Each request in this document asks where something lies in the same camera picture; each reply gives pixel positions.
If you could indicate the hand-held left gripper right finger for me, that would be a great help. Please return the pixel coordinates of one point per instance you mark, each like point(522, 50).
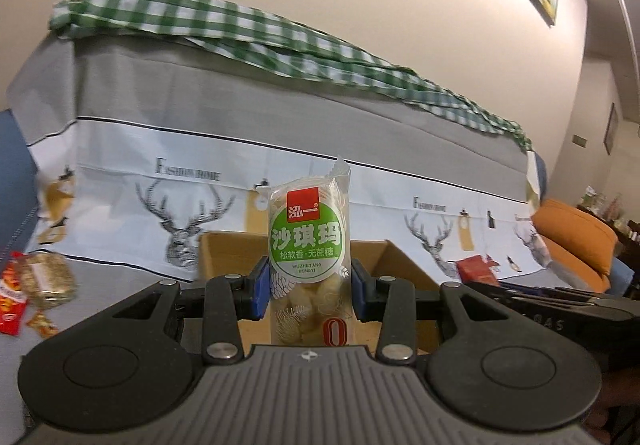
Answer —
point(359, 287)

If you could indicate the red white snack packet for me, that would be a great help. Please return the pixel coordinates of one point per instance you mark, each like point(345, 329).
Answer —
point(11, 305)

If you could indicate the clear green label snack packet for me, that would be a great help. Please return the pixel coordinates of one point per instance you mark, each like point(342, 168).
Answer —
point(307, 235)

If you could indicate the grey deer print sofa cover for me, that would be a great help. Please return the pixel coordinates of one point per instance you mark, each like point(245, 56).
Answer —
point(250, 100)

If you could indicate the clear granola bar packet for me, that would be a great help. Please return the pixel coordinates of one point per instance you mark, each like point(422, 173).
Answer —
point(47, 277)

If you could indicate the orange cushion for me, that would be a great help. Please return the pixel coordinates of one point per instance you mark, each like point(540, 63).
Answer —
point(575, 235)

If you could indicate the brown cardboard box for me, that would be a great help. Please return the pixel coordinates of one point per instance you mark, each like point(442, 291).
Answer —
point(225, 250)

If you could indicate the red square snack packet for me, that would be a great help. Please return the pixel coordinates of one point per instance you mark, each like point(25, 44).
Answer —
point(477, 270)

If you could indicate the small framed wall picture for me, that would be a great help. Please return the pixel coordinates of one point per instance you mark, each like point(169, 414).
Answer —
point(610, 129)

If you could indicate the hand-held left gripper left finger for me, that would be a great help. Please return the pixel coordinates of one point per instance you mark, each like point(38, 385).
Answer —
point(261, 287)

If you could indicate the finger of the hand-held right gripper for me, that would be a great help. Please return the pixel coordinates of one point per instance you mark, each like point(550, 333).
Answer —
point(505, 297)
point(565, 292)

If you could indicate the small orange candy packet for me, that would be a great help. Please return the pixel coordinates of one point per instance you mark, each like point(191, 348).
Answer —
point(44, 325)

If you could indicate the green checked cloth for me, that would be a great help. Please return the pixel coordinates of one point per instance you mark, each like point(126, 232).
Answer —
point(250, 35)

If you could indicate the wall switch plate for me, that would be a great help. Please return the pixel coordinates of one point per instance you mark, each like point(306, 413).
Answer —
point(579, 140)

